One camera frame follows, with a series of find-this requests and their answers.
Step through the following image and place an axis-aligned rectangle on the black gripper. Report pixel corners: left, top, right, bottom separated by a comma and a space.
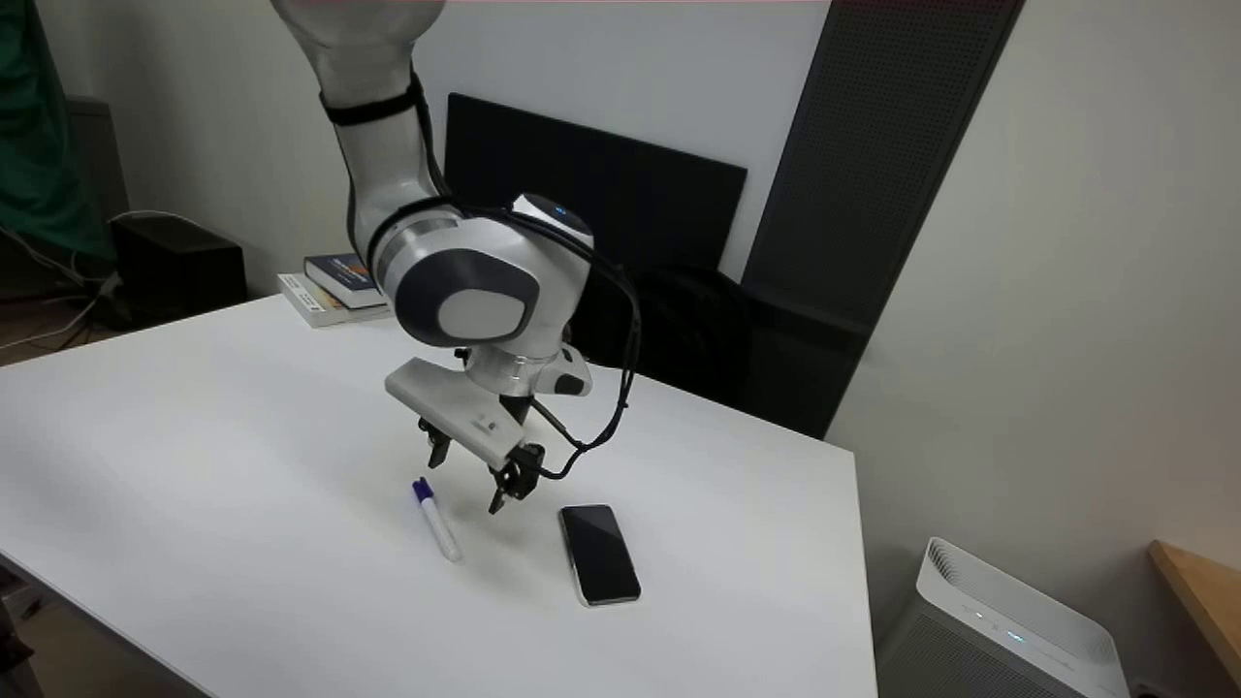
419, 344, 592, 513

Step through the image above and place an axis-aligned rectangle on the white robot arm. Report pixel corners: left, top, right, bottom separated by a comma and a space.
273, 0, 592, 508

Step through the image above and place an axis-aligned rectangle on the black smartphone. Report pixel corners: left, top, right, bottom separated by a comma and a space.
557, 505, 640, 603

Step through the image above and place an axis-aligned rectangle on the dark blue book with flame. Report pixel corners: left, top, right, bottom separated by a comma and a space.
304, 253, 385, 309

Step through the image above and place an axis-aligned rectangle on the white book under blue book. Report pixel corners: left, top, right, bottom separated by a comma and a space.
278, 272, 389, 328

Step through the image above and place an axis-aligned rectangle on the black monitor screen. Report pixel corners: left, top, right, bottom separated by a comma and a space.
445, 93, 750, 276

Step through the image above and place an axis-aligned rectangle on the black box on floor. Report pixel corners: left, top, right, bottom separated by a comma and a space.
110, 212, 247, 322

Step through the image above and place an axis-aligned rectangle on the green cloth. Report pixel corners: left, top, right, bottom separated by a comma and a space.
0, 0, 118, 262

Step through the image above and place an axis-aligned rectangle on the white air purifier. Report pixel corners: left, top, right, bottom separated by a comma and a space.
877, 534, 1133, 698

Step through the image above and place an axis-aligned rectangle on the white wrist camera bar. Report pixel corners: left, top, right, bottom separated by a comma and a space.
385, 360, 525, 470

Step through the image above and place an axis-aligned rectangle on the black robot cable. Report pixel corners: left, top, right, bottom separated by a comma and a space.
509, 208, 647, 483

